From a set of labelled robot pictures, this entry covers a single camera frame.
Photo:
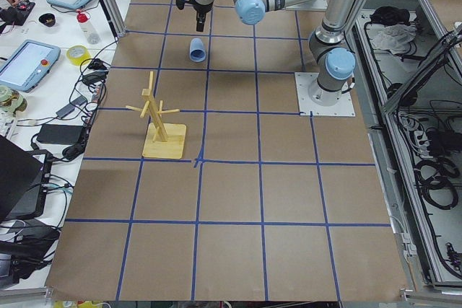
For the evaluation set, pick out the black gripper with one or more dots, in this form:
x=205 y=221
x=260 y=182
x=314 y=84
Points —
x=201 y=10

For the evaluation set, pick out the light blue paper cup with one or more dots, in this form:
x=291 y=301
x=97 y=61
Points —
x=197 y=51

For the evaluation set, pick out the clear squeeze bottle red cap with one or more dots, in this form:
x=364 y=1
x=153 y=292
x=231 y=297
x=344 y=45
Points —
x=87 y=28

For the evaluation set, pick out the wooden mug tree stand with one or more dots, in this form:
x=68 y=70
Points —
x=163 y=140

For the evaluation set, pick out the yellow tape roll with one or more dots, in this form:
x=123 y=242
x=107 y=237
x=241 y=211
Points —
x=78 y=54

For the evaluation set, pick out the black bowl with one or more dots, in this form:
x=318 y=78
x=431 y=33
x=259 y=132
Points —
x=47 y=19

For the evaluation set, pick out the near blue teach pendant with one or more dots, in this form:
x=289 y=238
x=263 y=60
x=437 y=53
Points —
x=28 y=65

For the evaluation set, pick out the large black power brick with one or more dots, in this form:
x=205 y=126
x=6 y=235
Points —
x=59 y=134

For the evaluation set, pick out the white cloth pile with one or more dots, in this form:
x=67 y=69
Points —
x=396 y=39

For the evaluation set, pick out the black laptop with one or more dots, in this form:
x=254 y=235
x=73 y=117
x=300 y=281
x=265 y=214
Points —
x=24 y=175

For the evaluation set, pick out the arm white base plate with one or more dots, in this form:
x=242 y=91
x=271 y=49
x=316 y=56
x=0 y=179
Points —
x=314 y=101
x=309 y=6

